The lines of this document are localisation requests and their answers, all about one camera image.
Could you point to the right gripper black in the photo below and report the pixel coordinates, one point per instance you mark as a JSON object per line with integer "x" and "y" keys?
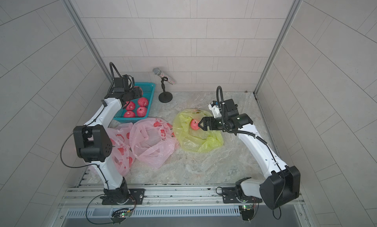
{"x": 212, "y": 124}

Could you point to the microphone on black stand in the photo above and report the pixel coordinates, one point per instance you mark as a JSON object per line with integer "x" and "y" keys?
{"x": 165, "y": 96}

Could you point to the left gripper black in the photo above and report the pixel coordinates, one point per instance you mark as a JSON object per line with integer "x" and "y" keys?
{"x": 138, "y": 94}

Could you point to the pink plastic bag back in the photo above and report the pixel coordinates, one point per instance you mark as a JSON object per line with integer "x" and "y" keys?
{"x": 152, "y": 141}

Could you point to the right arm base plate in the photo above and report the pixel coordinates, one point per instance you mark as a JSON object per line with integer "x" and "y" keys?
{"x": 234, "y": 195}

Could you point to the left circuit board with cables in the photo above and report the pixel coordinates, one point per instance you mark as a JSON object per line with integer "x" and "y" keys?
{"x": 120, "y": 215}

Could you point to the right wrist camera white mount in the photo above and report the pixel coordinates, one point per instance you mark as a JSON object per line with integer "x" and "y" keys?
{"x": 215, "y": 109}

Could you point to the pink plastic bag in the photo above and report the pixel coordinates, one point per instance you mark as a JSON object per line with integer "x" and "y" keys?
{"x": 152, "y": 141}
{"x": 122, "y": 154}

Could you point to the yellow-green plastic bag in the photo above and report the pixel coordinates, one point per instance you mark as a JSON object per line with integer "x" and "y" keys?
{"x": 195, "y": 140}

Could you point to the right circuit board with cables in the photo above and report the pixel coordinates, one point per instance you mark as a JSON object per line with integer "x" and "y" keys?
{"x": 247, "y": 212}

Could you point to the circuit board with cables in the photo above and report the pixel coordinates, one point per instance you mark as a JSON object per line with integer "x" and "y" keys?
{"x": 247, "y": 212}
{"x": 120, "y": 215}

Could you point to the aluminium rail frame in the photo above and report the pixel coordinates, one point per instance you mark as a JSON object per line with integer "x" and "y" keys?
{"x": 178, "y": 205}

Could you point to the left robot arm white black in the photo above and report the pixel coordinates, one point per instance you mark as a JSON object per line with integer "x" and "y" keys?
{"x": 94, "y": 146}

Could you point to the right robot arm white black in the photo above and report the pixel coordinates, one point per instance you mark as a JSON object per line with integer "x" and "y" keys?
{"x": 282, "y": 182}

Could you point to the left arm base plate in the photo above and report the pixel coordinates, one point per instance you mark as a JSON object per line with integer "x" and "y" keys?
{"x": 123, "y": 197}

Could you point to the teal plastic basket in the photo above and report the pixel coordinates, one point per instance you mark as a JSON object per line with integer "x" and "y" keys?
{"x": 148, "y": 92}

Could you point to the red apple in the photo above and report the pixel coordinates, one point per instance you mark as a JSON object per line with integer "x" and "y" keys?
{"x": 194, "y": 124}
{"x": 130, "y": 106}
{"x": 141, "y": 111}
{"x": 143, "y": 102}
{"x": 129, "y": 114}

